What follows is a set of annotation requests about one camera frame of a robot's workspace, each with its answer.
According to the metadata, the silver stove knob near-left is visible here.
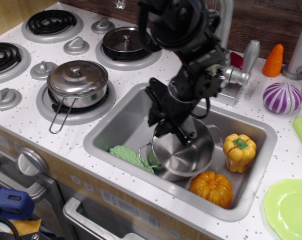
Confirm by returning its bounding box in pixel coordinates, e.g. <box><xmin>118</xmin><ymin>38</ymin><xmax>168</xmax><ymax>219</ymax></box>
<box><xmin>0</xmin><ymin>88</ymin><xmax>22</xmax><ymax>111</ymax></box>

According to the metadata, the silver toy faucet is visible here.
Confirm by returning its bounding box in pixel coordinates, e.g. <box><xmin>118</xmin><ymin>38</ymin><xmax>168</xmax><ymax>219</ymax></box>
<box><xmin>213</xmin><ymin>0</ymin><xmax>260</xmax><ymax>106</ymax></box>

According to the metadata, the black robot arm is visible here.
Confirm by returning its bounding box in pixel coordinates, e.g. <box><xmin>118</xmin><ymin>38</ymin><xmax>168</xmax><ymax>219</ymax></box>
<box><xmin>138</xmin><ymin>0</ymin><xmax>226</xmax><ymax>145</ymax></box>

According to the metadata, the grey sink basin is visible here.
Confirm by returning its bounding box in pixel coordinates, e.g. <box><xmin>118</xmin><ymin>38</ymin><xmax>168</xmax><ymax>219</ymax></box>
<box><xmin>84</xmin><ymin>83</ymin><xmax>277</xmax><ymax>221</ymax></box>

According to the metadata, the blue clamp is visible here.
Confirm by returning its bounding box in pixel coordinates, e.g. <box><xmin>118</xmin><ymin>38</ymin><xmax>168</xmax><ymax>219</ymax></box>
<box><xmin>0</xmin><ymin>188</ymin><xmax>35</xmax><ymax>220</ymax></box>

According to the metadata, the dark steel pot lid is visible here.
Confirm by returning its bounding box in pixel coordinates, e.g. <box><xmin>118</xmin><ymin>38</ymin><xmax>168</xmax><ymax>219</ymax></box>
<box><xmin>103</xmin><ymin>26</ymin><xmax>148</xmax><ymax>54</ymax></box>

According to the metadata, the grey vertical pole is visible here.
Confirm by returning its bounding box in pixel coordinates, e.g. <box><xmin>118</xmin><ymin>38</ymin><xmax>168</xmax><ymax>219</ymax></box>
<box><xmin>281</xmin><ymin>29</ymin><xmax>302</xmax><ymax>81</ymax></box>

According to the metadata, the silver oven knob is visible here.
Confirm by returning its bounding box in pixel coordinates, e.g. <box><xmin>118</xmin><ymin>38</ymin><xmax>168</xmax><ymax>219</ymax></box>
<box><xmin>16</xmin><ymin>146</ymin><xmax>49</xmax><ymax>177</ymax></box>

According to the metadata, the steel pot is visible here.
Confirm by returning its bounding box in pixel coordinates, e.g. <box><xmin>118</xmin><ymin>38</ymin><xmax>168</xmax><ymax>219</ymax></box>
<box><xmin>138</xmin><ymin>119</ymin><xmax>223</xmax><ymax>182</ymax></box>

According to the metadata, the silver oven door handle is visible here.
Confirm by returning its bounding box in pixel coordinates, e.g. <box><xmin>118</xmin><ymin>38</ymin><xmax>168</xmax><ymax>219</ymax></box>
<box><xmin>0</xmin><ymin>171</ymin><xmax>47</xmax><ymax>203</ymax></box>

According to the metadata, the black coil burner back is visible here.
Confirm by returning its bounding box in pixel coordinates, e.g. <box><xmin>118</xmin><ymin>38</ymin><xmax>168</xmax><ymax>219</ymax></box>
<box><xmin>27</xmin><ymin>10</ymin><xmax>77</xmax><ymax>35</ymax></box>

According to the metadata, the purple striped toy onion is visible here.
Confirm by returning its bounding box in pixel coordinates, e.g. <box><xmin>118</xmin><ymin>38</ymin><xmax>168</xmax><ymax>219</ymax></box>
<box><xmin>262</xmin><ymin>82</ymin><xmax>302</xmax><ymax>114</ymax></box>

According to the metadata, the orange toy carrot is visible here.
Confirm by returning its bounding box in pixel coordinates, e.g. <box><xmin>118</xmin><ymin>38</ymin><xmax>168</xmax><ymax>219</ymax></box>
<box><xmin>262</xmin><ymin>44</ymin><xmax>284</xmax><ymax>77</ymax></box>

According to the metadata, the orange toy pumpkin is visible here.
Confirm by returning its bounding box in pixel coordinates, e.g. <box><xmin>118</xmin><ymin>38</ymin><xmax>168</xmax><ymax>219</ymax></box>
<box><xmin>189</xmin><ymin>171</ymin><xmax>233</xmax><ymax>209</ymax></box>

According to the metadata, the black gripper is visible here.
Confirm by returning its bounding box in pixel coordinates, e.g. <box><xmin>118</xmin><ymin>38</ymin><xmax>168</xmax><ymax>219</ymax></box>
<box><xmin>145</xmin><ymin>77</ymin><xmax>199</xmax><ymax>146</ymax></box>

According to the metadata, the silver stove knob back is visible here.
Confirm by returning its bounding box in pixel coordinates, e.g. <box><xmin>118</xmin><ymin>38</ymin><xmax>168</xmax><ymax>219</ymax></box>
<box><xmin>91</xmin><ymin>17</ymin><xmax>115</xmax><ymax>34</ymax></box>

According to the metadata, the silver stove knob middle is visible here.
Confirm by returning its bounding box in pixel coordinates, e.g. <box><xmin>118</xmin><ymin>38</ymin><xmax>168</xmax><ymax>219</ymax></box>
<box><xmin>63</xmin><ymin>36</ymin><xmax>90</xmax><ymax>56</ymax></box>

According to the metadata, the lidded steel saucepan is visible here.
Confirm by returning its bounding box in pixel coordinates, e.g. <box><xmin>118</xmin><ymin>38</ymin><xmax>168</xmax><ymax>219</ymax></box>
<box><xmin>47</xmin><ymin>60</ymin><xmax>116</xmax><ymax>127</ymax></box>

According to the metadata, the green plastic plate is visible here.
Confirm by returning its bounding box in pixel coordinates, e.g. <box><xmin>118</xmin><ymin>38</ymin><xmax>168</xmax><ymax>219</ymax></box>
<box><xmin>264</xmin><ymin>179</ymin><xmax>302</xmax><ymax>240</ymax></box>

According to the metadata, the black coil burner left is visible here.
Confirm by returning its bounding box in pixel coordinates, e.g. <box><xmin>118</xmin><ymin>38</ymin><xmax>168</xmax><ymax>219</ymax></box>
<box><xmin>0</xmin><ymin>42</ymin><xmax>22</xmax><ymax>72</ymax></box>

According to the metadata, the silver stove knob front-left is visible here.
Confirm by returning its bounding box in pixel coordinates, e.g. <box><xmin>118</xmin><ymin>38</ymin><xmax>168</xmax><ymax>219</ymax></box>
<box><xmin>30</xmin><ymin>61</ymin><xmax>57</xmax><ymax>81</ymax></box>

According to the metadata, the yellow toy bell pepper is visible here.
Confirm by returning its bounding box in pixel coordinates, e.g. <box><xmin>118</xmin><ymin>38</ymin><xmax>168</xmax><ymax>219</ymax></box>
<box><xmin>223</xmin><ymin>133</ymin><xmax>257</xmax><ymax>173</ymax></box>

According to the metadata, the black coil burner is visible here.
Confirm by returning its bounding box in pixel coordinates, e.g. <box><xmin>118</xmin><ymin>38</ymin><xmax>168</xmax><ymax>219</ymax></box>
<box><xmin>27</xmin><ymin>10</ymin><xmax>77</xmax><ymax>35</ymax></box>
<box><xmin>0</xmin><ymin>42</ymin><xmax>22</xmax><ymax>72</ymax></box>

